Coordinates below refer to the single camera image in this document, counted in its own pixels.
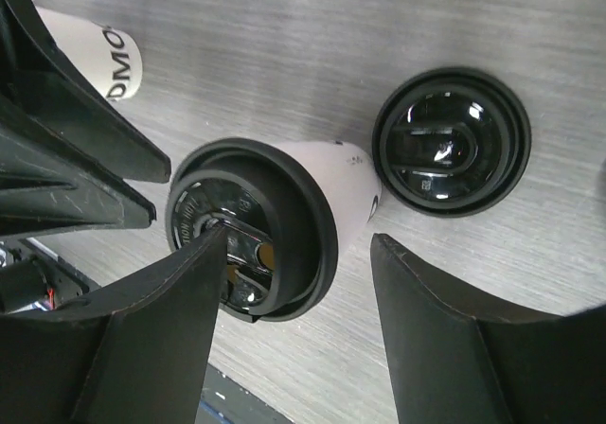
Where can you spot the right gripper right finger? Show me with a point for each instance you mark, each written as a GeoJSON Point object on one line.
{"type": "Point", "coordinates": [440, 368]}

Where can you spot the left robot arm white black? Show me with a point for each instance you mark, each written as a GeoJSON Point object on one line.
{"type": "Point", "coordinates": [27, 277]}

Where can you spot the stack of black lids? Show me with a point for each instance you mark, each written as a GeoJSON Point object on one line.
{"type": "Point", "coordinates": [451, 142]}

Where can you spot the white paper cup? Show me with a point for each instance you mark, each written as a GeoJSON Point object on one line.
{"type": "Point", "coordinates": [347, 178]}
{"type": "Point", "coordinates": [108, 58]}

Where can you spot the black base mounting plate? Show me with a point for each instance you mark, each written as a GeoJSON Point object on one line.
{"type": "Point", "coordinates": [223, 400]}

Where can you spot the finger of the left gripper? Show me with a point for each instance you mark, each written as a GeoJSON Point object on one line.
{"type": "Point", "coordinates": [48, 186]}
{"type": "Point", "coordinates": [38, 78]}

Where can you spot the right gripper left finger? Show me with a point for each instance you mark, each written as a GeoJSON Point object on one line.
{"type": "Point", "coordinates": [153, 332]}

